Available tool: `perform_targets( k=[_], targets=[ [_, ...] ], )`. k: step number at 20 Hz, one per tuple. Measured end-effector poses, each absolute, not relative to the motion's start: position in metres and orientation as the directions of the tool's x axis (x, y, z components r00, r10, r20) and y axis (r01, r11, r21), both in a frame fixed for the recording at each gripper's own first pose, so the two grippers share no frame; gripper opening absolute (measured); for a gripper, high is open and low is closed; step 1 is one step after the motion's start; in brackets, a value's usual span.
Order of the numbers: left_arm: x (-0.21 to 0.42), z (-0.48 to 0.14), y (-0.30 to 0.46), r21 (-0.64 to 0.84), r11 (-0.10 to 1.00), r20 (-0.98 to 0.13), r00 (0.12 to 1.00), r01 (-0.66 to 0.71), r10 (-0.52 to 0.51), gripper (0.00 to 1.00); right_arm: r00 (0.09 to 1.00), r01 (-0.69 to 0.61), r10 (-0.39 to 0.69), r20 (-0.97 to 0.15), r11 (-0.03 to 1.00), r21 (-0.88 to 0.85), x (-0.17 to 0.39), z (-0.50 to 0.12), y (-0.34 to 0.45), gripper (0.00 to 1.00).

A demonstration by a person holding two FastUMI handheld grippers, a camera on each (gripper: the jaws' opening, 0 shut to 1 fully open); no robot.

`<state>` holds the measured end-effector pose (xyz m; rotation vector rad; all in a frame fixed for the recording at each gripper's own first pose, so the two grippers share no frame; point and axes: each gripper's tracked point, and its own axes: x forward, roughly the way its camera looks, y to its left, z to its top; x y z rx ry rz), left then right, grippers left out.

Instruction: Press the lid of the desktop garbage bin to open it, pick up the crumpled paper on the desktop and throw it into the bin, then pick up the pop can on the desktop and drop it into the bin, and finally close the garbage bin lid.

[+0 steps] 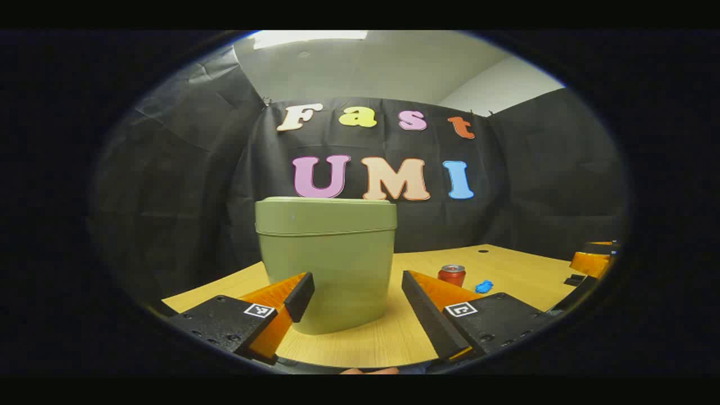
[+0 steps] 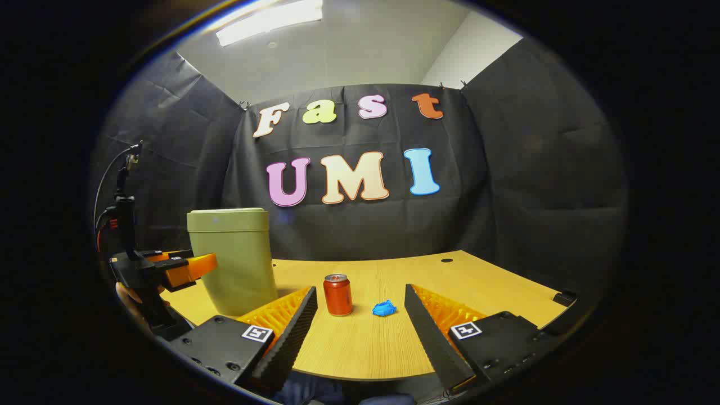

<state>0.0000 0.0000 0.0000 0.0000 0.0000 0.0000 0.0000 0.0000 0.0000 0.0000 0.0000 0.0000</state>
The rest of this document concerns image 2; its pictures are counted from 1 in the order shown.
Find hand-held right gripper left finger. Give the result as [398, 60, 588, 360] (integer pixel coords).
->
[169, 286, 319, 394]

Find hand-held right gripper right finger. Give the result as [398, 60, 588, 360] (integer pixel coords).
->
[404, 283, 563, 394]

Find green desktop garbage bin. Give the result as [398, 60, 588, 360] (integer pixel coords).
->
[187, 208, 279, 317]

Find red pop can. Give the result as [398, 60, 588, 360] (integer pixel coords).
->
[323, 274, 354, 317]

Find wooden desktop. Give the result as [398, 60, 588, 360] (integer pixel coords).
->
[160, 250, 577, 382]

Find person's dark blue trousers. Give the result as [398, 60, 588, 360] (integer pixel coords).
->
[276, 371, 417, 405]

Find black backdrop cloth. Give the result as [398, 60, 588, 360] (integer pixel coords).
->
[90, 37, 629, 299]

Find ceiling light panel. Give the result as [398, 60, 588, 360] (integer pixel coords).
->
[215, 0, 324, 47]

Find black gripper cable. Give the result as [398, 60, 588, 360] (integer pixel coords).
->
[93, 143, 141, 228]

